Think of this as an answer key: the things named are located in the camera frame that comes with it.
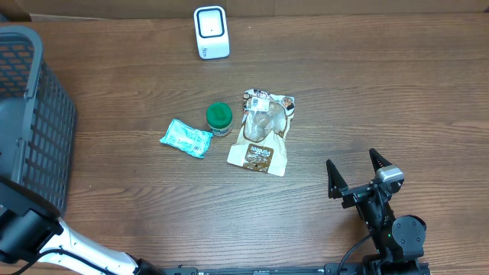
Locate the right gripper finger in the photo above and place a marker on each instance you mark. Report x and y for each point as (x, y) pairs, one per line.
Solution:
(336, 183)
(378, 161)

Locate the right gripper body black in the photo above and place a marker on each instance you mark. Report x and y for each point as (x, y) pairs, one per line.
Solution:
(355, 195)

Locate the brown white snack bag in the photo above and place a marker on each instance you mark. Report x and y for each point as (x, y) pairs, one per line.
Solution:
(261, 141)

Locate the green lid jar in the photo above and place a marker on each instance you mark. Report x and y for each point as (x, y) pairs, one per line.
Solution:
(219, 119)

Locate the teal snack packet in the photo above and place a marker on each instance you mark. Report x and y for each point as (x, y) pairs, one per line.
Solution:
(187, 139)

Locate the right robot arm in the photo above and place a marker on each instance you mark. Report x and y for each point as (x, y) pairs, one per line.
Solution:
(398, 240)

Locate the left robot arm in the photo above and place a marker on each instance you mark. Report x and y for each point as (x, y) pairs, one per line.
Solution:
(33, 231)

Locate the white barcode scanner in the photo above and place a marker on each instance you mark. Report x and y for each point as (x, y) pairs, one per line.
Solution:
(211, 32)

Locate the grey plastic shopping basket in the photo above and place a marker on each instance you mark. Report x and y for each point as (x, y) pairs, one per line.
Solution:
(38, 118)

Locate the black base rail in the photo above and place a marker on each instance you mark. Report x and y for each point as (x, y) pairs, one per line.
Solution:
(260, 271)

